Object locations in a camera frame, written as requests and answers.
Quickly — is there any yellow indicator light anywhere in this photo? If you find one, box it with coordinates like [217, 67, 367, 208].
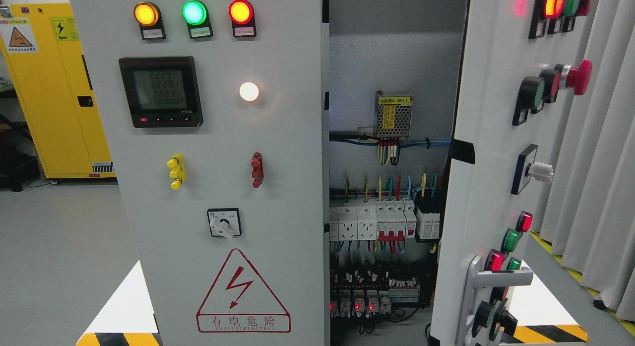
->
[133, 1, 167, 39]

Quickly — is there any black white surge protector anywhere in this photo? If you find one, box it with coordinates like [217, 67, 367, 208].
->
[415, 196, 443, 243]

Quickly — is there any white breaker and socket row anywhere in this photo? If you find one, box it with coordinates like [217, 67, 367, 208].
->
[329, 199, 417, 242]

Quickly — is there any red mushroom emergency button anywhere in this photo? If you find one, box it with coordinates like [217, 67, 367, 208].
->
[554, 60, 593, 96]

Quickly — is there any rotary selector switch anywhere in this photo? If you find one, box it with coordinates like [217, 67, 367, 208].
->
[207, 208, 243, 238]

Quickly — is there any grey curtain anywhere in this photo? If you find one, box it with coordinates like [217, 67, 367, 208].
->
[539, 0, 635, 321]

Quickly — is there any metal mesh power supply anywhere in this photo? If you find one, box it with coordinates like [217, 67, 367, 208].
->
[374, 90, 414, 141]

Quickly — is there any red door terminal block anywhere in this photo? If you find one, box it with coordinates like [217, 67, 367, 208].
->
[251, 152, 264, 188]

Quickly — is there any black digital power meter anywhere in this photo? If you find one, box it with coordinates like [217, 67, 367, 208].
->
[119, 56, 204, 128]

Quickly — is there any relay and terminal row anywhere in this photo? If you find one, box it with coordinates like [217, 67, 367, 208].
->
[329, 263, 431, 318]

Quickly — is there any white indicator light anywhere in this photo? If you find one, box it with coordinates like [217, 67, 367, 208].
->
[239, 81, 260, 102]

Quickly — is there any red electric warning sticker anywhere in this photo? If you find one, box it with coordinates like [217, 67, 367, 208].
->
[196, 248, 292, 333]

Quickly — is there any red indicator light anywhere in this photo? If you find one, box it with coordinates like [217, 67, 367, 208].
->
[228, 0, 257, 38]

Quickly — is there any silver door handle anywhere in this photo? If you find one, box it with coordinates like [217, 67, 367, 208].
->
[455, 255, 534, 346]

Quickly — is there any green indicator light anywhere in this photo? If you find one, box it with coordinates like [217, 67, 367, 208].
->
[181, 0, 213, 39]

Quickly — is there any grey cabinet door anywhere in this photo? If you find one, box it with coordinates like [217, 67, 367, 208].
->
[70, 0, 328, 346]
[430, 0, 593, 346]

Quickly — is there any yellow door terminal block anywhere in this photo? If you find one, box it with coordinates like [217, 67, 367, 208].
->
[166, 153, 187, 190]

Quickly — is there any yellow safety cabinet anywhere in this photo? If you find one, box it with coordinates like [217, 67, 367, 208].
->
[1, 3, 115, 181]

